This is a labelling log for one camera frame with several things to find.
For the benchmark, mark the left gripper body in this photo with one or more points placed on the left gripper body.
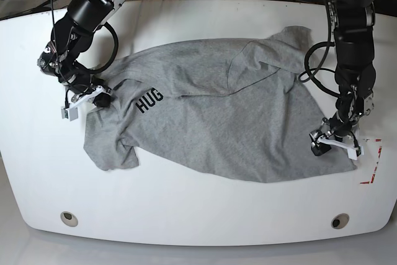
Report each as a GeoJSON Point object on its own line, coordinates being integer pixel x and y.
{"type": "Point", "coordinates": [339, 129]}

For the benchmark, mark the left table cable grommet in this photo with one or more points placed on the left table cable grommet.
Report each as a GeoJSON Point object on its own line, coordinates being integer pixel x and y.
{"type": "Point", "coordinates": [69, 219]}

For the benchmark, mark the red tape rectangle marking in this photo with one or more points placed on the red tape rectangle marking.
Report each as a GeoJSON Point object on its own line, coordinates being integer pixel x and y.
{"type": "Point", "coordinates": [371, 157]}

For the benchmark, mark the grey T-shirt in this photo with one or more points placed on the grey T-shirt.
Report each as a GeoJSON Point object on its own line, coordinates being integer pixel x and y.
{"type": "Point", "coordinates": [231, 107]}

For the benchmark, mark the table cable grommet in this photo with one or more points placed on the table cable grommet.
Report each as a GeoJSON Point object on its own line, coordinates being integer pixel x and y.
{"type": "Point", "coordinates": [69, 219]}
{"type": "Point", "coordinates": [340, 221]}

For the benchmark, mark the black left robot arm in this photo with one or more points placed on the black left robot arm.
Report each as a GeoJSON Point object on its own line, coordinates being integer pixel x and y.
{"type": "Point", "coordinates": [350, 27]}

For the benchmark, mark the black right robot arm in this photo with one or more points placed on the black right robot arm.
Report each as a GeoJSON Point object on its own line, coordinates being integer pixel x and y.
{"type": "Point", "coordinates": [72, 35]}

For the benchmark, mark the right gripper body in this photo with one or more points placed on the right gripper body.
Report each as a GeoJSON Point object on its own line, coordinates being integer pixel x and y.
{"type": "Point", "coordinates": [78, 79]}

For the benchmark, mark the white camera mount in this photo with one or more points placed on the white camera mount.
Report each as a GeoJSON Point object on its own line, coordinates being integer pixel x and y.
{"type": "Point", "coordinates": [354, 150]}
{"type": "Point", "coordinates": [70, 109]}

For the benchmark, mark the right table cable grommet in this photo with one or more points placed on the right table cable grommet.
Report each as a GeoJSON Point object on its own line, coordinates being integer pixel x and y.
{"type": "Point", "coordinates": [340, 221]}

